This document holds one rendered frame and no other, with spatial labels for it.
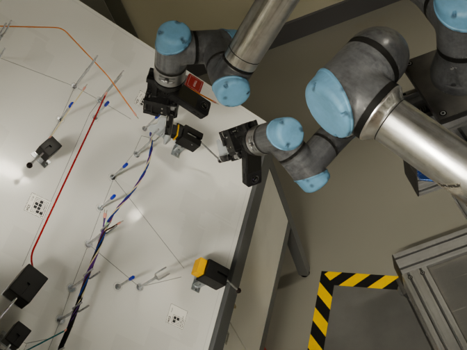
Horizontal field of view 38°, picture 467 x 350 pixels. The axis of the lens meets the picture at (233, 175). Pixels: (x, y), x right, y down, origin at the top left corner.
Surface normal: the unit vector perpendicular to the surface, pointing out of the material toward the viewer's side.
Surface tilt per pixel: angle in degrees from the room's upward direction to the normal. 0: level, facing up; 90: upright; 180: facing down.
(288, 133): 54
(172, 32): 25
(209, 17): 90
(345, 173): 0
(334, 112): 87
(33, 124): 50
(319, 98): 87
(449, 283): 0
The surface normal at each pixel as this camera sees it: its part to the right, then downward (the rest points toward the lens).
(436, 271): -0.26, -0.62
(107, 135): 0.55, -0.39
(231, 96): 0.23, 0.70
